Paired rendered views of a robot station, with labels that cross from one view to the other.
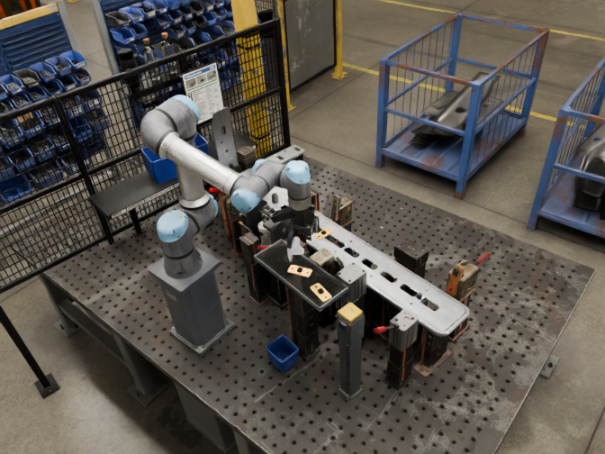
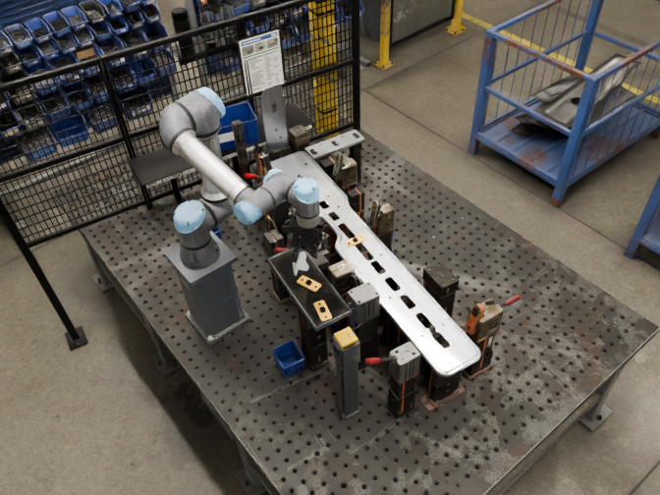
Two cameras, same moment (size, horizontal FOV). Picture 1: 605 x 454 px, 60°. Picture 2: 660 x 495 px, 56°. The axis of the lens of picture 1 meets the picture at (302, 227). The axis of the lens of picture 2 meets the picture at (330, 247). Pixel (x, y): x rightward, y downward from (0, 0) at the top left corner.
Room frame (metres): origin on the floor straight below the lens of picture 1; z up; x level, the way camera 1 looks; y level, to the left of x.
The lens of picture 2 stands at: (0.00, -0.34, 2.80)
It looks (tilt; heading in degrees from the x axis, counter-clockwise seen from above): 46 degrees down; 11
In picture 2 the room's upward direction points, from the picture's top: 3 degrees counter-clockwise
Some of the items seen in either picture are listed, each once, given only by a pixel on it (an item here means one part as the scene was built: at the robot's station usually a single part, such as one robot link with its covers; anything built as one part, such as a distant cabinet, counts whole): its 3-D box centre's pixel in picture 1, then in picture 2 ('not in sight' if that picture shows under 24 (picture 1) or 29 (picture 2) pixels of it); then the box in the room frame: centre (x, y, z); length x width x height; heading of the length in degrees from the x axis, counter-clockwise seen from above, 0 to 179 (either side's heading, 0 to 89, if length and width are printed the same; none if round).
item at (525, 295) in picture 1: (280, 258); (315, 253); (1.96, 0.13, 0.68); 2.56 x 1.61 x 0.04; 48
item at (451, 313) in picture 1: (328, 235); (358, 244); (1.75, -0.11, 1.00); 1.38 x 0.22 x 0.02; 39
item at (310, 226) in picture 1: (302, 219); (311, 236); (1.37, 0.00, 1.40); 0.09 x 0.08 x 0.12; 63
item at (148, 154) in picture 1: (176, 156); (224, 129); (2.34, 0.62, 1.09); 0.30 x 0.17 x 0.13; 119
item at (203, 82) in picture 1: (203, 94); (261, 62); (2.61, 0.47, 1.30); 0.23 x 0.02 x 0.31; 129
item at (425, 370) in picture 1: (437, 338); (446, 374); (1.27, -0.49, 0.84); 0.18 x 0.06 x 0.29; 129
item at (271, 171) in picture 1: (268, 176); (279, 188); (1.41, 0.10, 1.56); 0.11 x 0.11 x 0.08; 58
